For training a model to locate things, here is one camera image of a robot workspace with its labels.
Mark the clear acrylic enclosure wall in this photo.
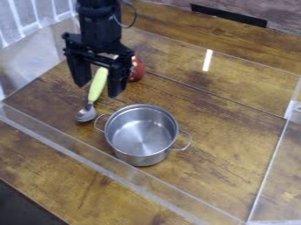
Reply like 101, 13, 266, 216
0, 0, 78, 101

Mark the stainless steel pot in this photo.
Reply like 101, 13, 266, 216
93, 104, 191, 167

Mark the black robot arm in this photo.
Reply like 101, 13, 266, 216
62, 0, 134, 98

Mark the black bar on table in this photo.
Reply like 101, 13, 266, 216
189, 4, 267, 28

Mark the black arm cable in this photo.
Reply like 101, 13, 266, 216
112, 0, 138, 29

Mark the green handled metal spoon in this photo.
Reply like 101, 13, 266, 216
74, 68, 108, 122

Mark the red white toy mushroom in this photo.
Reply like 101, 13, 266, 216
128, 56, 145, 82

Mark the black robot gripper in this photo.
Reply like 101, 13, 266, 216
62, 6, 133, 98

